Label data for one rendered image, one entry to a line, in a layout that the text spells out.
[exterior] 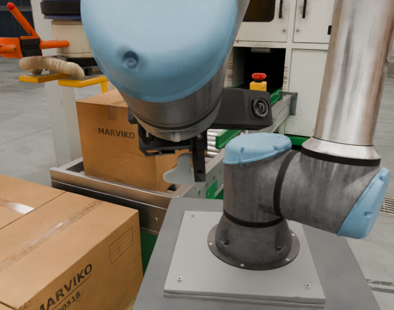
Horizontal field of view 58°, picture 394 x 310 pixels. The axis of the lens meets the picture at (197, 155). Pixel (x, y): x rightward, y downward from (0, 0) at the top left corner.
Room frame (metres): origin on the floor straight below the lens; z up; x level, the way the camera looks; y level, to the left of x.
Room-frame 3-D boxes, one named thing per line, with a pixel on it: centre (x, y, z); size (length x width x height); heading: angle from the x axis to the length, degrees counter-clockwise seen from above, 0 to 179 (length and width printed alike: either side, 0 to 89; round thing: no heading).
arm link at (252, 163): (0.75, -0.14, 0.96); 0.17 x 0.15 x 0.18; 54
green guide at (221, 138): (2.70, -0.50, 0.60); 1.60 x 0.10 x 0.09; 155
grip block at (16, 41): (1.14, 0.55, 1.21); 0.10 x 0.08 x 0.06; 64
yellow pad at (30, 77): (1.41, 0.52, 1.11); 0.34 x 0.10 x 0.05; 154
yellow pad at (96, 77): (1.33, 0.35, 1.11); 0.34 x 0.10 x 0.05; 154
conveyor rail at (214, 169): (2.35, -0.40, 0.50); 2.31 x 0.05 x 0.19; 155
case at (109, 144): (1.74, 0.24, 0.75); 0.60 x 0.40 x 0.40; 157
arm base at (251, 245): (0.75, -0.14, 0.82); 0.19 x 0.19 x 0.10
